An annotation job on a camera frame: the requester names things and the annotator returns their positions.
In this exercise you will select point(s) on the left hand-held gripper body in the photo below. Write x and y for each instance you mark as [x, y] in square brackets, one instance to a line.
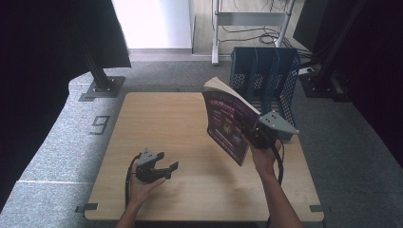
[147, 172]

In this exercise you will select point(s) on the blue perforated file rack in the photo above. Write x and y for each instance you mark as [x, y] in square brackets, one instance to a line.
[269, 76]

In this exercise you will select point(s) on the person's right hand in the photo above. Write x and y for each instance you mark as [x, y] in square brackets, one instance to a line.
[264, 160]

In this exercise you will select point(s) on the purple cover book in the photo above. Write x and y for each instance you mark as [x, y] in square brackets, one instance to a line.
[226, 126]

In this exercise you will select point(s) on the white panel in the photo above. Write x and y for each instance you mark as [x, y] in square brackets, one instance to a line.
[152, 23]

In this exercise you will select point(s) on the white metal stand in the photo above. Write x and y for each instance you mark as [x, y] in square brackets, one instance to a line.
[250, 18]

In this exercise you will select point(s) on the black post with grey base plate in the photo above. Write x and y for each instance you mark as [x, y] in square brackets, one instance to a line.
[103, 85]

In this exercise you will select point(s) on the person's left hand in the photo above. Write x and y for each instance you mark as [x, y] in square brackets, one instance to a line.
[139, 191]

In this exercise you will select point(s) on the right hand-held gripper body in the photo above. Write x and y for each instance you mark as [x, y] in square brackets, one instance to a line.
[272, 126]

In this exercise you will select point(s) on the black curtain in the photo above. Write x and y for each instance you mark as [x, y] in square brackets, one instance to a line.
[374, 63]
[38, 63]

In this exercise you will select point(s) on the white power strip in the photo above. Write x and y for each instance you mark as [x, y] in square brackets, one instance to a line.
[306, 70]

